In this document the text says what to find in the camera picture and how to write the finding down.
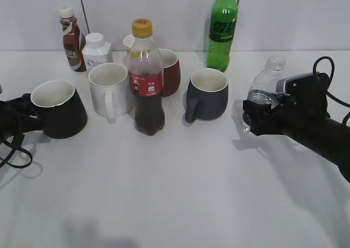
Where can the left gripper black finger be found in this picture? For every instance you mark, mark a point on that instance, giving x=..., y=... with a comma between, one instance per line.
x=27, y=105

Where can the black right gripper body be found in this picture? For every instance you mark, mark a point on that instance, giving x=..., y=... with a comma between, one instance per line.
x=305, y=119

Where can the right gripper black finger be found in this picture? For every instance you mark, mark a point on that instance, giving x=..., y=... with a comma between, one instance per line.
x=256, y=116

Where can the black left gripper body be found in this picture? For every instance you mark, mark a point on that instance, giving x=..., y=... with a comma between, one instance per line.
x=15, y=123

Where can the clear water bottle green label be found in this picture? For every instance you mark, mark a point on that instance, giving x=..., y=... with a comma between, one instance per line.
x=263, y=88

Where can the black mug white interior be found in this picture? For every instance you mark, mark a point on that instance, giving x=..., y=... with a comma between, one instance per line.
x=58, y=104

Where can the dark grey mug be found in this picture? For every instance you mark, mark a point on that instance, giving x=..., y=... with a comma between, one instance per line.
x=207, y=95

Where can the brown coffee drink bottle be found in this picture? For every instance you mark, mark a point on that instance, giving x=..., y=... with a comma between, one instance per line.
x=73, y=39

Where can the white ceramic mug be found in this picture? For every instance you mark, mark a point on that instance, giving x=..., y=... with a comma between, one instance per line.
x=110, y=91

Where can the white plastic milk bottle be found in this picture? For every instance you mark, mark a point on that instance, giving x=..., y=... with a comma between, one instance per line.
x=96, y=51

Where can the dark red mug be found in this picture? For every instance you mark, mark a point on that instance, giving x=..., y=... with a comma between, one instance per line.
x=172, y=74

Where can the green soda bottle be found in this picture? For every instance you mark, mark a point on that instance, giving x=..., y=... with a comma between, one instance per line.
x=221, y=33

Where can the cola bottle yellow cap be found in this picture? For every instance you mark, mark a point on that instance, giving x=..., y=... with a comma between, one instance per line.
x=145, y=70

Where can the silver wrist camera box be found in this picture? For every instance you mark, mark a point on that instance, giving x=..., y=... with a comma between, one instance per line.
x=298, y=85

